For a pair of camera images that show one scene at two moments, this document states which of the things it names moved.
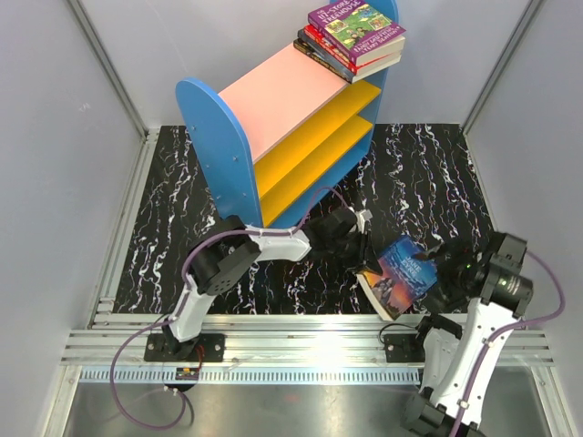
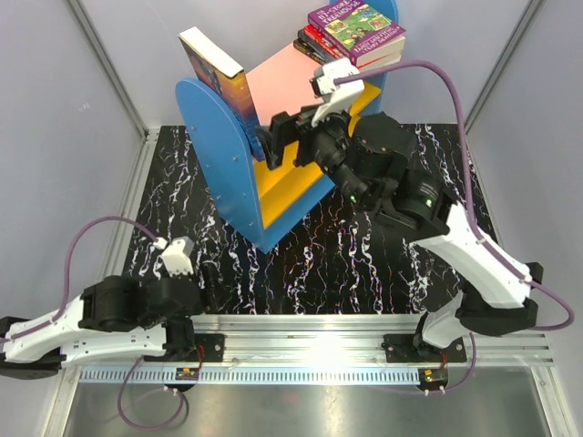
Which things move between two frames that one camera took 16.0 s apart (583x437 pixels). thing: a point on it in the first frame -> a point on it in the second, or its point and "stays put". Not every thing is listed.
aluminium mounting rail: (280, 340) stays put
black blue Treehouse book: (329, 59) stays put
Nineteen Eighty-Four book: (318, 55) stays put
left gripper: (364, 259) -> (214, 295)
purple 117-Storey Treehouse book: (361, 31) stays put
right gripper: (447, 296) -> (297, 127)
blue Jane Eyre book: (403, 279) -> (229, 82)
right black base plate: (404, 348) stays put
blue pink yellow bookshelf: (273, 147) stays put
